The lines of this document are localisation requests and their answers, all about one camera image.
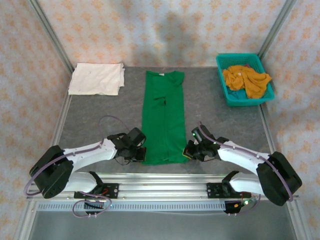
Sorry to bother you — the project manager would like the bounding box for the teal t-shirt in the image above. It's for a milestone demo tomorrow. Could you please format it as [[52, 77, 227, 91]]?
[[228, 89, 249, 100]]

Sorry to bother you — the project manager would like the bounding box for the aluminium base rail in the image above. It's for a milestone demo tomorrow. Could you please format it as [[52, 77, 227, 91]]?
[[25, 171, 300, 201]]

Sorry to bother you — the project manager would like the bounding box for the green t-shirt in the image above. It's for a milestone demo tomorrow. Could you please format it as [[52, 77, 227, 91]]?
[[141, 70, 188, 166]]

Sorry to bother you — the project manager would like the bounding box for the slotted grey cable duct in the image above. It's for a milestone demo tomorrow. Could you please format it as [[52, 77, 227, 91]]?
[[34, 201, 227, 212]]

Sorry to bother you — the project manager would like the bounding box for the teal plastic basket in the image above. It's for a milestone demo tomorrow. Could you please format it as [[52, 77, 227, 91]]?
[[215, 53, 276, 108]]

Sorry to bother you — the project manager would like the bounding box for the mustard yellow t-shirt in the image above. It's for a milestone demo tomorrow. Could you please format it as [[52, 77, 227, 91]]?
[[222, 64, 273, 100]]

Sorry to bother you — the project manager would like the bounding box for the aluminium frame post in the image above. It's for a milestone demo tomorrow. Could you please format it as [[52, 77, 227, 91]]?
[[25, 0, 75, 74], [257, 0, 297, 59]]

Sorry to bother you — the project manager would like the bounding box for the white folded t-shirt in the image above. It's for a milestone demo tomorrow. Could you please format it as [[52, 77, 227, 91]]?
[[67, 62, 126, 96]]

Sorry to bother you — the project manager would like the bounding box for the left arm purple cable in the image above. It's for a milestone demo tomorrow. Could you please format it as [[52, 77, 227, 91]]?
[[23, 115, 131, 219]]

